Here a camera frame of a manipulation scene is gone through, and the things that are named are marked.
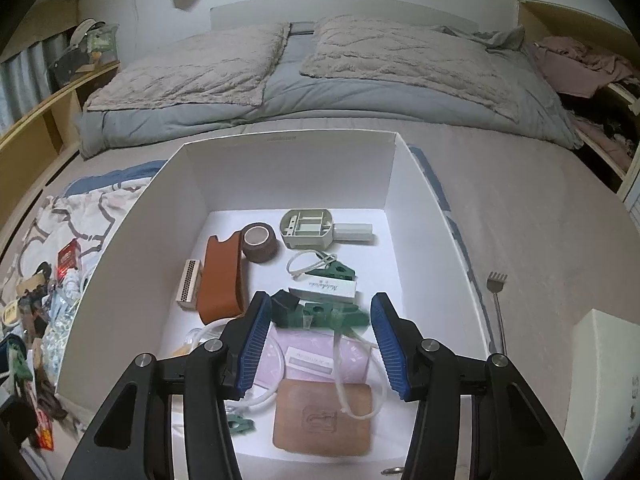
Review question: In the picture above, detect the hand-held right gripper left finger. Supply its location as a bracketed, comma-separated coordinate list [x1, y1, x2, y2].
[62, 290, 273, 480]

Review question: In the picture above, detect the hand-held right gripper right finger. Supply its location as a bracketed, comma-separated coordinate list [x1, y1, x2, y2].
[369, 291, 583, 480]

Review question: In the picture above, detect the green clothespin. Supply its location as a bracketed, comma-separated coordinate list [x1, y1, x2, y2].
[320, 255, 358, 283]
[290, 302, 333, 331]
[325, 305, 373, 333]
[227, 412, 257, 436]

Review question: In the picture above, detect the white loop strap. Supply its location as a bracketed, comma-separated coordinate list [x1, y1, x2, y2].
[332, 332, 381, 423]

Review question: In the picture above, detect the brown tape roll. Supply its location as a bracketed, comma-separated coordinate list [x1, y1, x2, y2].
[241, 222, 278, 263]

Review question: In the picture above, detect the white shoe box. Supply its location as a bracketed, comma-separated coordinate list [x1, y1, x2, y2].
[54, 130, 490, 480]

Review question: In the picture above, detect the small black plastic block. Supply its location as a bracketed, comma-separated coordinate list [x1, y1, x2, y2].
[270, 288, 302, 326]

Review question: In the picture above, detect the pink flat pouch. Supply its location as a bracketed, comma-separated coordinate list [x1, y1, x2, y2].
[250, 332, 373, 391]

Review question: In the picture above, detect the brown leather case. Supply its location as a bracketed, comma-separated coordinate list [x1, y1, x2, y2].
[199, 231, 248, 323]

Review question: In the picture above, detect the white narrow carton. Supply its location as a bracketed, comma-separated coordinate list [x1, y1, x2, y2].
[289, 277, 358, 306]

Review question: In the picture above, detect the white perforated small case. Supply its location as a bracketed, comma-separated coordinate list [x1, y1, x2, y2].
[176, 259, 202, 309]

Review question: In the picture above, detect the metal back scratcher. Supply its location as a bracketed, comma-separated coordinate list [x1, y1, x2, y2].
[486, 271, 510, 356]

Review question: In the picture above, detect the tan leather pad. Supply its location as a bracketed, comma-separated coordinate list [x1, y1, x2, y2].
[272, 379, 373, 458]

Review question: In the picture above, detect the grey-green plastic lint tool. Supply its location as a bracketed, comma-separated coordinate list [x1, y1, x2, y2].
[279, 208, 376, 251]

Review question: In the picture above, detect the green patterned pouch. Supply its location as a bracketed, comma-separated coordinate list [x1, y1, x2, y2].
[42, 272, 91, 376]

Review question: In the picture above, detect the printed blanket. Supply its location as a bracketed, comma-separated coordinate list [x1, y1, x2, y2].
[0, 160, 168, 461]

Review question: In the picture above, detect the small dark red packet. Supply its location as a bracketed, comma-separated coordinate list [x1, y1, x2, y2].
[56, 240, 82, 281]

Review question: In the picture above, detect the white box lid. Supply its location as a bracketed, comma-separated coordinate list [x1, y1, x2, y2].
[562, 309, 640, 480]

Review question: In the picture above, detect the grey duvet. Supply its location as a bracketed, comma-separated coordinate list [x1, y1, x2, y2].
[80, 22, 586, 158]

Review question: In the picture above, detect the beige quilted pillow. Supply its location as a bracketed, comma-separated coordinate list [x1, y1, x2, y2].
[84, 22, 292, 112]
[299, 14, 526, 123]

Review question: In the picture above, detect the white louvred door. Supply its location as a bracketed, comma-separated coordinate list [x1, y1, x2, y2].
[620, 160, 640, 241]

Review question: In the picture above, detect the dark bag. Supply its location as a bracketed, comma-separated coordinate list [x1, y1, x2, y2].
[47, 45, 96, 88]

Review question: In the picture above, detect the pile of pink clothes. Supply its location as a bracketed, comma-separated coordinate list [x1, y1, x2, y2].
[530, 35, 640, 171]

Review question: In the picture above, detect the grey curtain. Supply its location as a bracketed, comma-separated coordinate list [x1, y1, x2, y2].
[0, 30, 68, 133]

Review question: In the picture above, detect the beige cap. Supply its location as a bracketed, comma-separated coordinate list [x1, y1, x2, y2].
[67, 19, 108, 43]

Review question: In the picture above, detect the wooden closet shelf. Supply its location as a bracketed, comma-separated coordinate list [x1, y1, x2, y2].
[517, 0, 640, 196]

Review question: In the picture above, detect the white cable tie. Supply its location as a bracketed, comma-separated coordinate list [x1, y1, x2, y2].
[286, 250, 336, 279]

